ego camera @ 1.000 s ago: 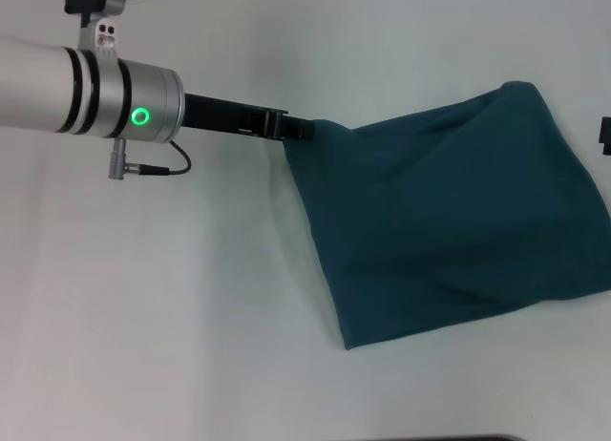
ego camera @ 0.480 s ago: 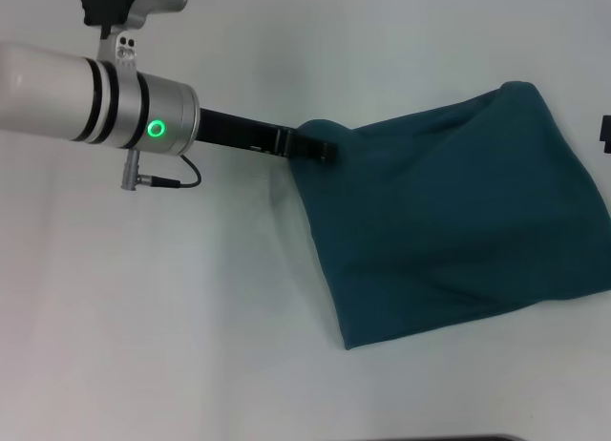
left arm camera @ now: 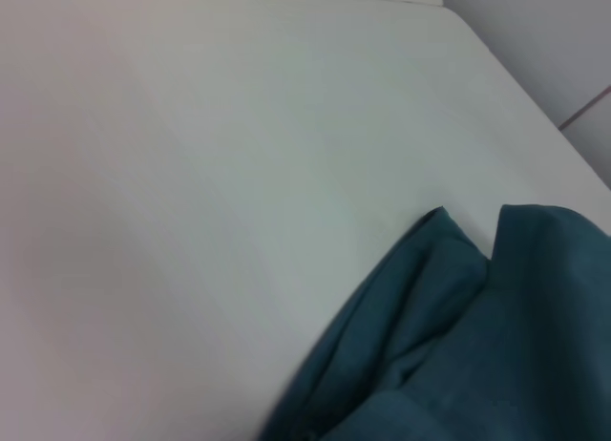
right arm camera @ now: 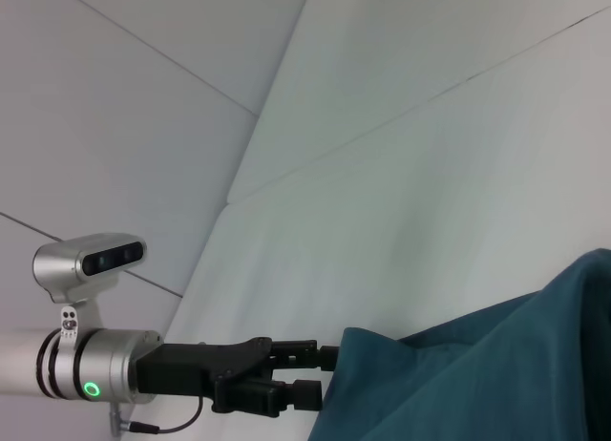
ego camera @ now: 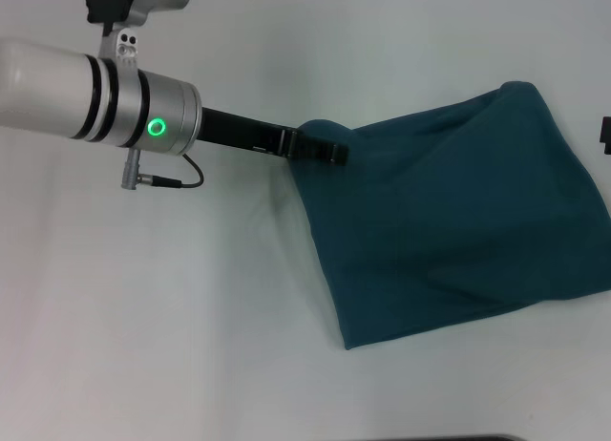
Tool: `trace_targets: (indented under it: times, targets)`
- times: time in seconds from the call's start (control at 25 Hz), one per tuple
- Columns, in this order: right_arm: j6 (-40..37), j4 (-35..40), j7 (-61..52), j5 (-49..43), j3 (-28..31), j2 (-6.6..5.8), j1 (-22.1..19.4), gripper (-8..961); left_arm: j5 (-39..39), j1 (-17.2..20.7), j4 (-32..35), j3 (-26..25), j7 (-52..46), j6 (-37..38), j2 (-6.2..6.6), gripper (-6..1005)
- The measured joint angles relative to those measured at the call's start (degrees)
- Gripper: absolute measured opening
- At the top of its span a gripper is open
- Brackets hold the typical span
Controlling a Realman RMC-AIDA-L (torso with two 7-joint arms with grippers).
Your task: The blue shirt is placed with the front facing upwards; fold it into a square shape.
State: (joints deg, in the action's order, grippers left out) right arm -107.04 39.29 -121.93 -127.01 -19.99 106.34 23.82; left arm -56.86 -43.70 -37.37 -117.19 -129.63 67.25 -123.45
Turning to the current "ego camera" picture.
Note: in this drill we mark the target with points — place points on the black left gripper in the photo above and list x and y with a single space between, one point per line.
238 131

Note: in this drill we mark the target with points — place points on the teal blue printed t-shirt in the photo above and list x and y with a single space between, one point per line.
453 212

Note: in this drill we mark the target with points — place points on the dark grey flat panel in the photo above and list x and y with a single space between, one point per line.
429 438

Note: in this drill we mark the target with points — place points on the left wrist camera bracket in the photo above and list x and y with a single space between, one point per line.
121 47

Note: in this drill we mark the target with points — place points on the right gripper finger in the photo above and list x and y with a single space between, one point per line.
606 135

